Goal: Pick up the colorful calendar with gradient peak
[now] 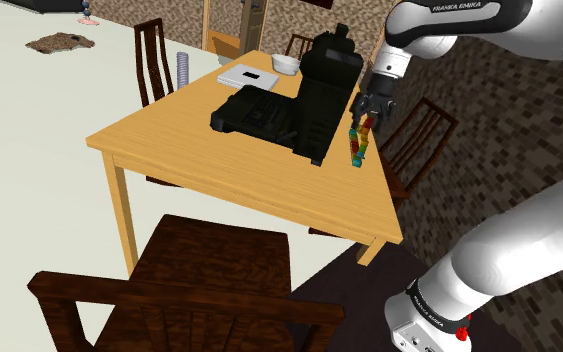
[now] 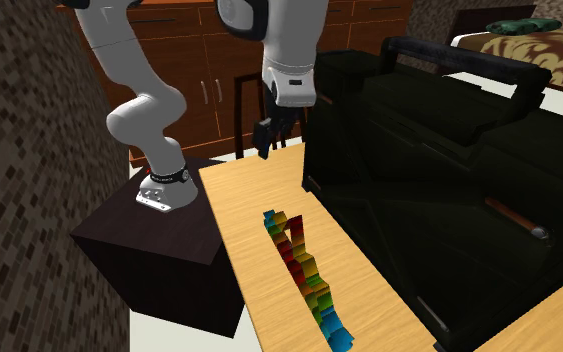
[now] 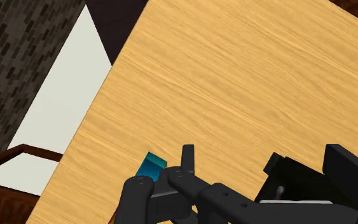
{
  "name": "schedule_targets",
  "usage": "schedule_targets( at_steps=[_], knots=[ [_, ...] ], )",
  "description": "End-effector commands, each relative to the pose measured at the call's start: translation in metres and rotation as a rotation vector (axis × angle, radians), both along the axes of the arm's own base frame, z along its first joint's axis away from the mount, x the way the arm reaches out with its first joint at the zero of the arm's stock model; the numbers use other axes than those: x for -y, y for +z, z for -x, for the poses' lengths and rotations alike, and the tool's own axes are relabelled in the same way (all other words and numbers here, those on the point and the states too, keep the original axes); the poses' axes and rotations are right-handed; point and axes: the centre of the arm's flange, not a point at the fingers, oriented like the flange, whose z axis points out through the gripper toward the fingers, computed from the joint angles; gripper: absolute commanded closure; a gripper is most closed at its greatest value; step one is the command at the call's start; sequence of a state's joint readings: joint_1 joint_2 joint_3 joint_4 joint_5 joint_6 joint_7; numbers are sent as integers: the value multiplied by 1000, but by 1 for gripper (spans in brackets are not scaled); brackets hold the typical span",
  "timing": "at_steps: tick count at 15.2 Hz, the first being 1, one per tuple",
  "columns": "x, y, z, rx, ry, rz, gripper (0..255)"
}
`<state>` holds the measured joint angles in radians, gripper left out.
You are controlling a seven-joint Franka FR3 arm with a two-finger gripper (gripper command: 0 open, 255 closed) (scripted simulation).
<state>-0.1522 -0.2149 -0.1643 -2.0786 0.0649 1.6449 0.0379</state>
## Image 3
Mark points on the brown wooden furniture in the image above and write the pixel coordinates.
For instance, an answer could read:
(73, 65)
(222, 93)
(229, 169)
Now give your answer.
(2, 203)

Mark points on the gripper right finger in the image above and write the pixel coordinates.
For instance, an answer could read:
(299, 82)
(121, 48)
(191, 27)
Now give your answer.
(352, 176)

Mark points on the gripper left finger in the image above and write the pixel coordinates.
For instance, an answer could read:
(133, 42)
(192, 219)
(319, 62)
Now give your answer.
(141, 198)

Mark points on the light wooden table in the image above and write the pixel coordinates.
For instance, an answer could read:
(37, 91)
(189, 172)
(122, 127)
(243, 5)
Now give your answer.
(222, 86)

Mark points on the teal box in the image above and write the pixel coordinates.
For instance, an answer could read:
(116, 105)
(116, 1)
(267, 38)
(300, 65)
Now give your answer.
(150, 167)

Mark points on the red and yellow object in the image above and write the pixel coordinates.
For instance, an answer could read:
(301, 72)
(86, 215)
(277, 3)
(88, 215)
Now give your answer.
(114, 218)

